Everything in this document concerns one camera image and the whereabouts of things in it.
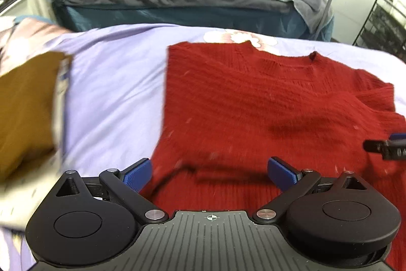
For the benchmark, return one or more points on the red knit cardigan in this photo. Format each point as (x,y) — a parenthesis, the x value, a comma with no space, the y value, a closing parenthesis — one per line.
(260,106)

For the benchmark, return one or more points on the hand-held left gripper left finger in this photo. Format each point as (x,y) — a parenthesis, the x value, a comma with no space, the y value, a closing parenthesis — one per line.
(138,175)

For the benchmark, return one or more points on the pale pink cloth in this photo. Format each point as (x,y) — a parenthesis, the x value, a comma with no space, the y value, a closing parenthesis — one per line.
(28,36)

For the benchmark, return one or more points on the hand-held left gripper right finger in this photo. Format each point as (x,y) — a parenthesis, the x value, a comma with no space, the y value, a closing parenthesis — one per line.
(281,174)

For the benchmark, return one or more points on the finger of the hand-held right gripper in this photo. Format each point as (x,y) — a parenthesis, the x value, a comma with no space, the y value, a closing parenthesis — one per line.
(385,148)

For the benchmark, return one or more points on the brown cloth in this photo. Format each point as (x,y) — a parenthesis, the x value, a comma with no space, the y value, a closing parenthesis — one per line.
(25,112)

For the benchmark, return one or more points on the purple floral bedsheet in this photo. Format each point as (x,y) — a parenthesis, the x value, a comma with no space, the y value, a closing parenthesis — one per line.
(114,80)

